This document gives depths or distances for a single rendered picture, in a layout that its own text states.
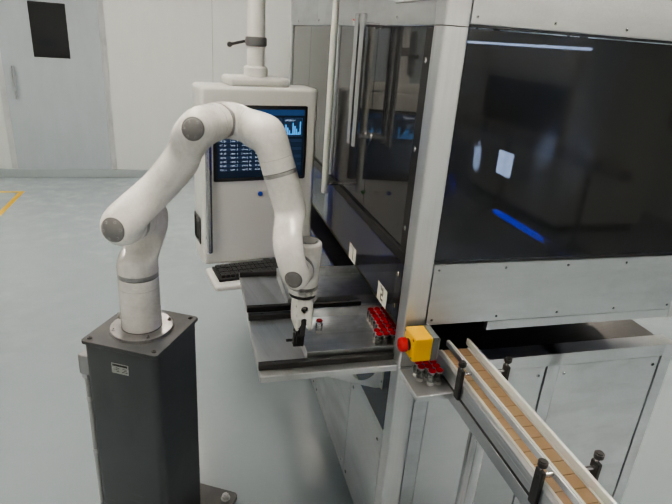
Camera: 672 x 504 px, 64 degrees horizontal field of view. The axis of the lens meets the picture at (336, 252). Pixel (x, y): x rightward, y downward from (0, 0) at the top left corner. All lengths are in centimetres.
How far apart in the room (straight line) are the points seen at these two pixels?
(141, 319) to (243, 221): 79
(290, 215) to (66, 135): 575
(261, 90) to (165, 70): 459
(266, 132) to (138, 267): 58
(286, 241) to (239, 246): 103
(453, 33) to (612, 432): 151
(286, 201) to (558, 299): 87
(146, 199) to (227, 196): 79
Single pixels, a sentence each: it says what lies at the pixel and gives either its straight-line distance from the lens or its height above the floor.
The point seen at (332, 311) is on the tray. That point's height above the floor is 90.
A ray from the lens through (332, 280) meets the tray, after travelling 209.
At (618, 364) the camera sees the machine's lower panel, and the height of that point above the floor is 81.
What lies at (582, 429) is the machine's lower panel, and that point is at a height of 55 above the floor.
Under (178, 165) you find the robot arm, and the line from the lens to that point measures 151.
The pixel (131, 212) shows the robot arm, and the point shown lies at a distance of 158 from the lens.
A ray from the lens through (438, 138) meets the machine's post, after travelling 138.
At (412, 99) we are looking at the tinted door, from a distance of 150.
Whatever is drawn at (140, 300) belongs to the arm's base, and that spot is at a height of 99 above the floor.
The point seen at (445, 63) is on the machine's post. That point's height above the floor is 172.
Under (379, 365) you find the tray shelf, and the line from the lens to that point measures 161.
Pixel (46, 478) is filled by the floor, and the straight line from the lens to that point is 267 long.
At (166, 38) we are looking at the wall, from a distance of 680.
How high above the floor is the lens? 176
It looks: 22 degrees down
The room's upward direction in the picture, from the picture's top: 4 degrees clockwise
